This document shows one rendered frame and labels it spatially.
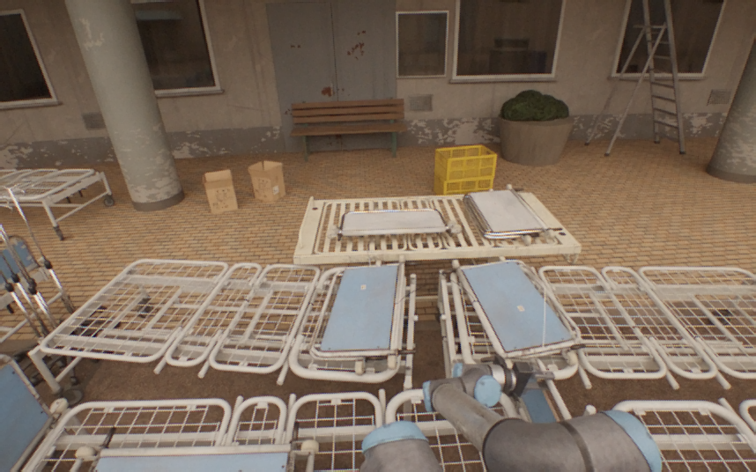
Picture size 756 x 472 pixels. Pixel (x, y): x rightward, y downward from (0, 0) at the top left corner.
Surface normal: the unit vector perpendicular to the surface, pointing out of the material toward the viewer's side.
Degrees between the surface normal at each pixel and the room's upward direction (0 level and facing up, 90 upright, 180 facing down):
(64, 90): 90
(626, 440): 21
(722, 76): 90
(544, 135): 101
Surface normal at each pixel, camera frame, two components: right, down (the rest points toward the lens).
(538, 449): -0.53, -0.63
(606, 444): 0.03, -0.65
